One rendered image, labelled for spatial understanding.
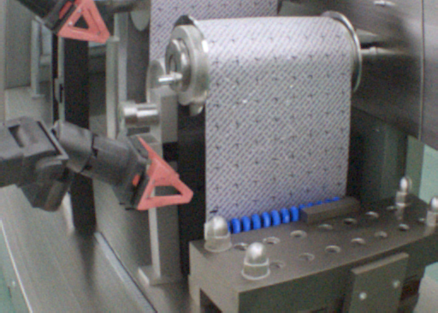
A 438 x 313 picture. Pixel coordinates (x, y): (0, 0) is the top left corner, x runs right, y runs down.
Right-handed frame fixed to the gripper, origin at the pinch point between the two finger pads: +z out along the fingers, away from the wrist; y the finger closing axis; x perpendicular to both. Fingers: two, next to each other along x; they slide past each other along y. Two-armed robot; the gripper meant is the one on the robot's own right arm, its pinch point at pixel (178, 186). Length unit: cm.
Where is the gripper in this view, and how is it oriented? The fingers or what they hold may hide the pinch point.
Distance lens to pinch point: 99.6
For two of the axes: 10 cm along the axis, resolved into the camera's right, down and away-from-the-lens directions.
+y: 3.5, 3.5, -8.7
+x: 4.3, -8.8, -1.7
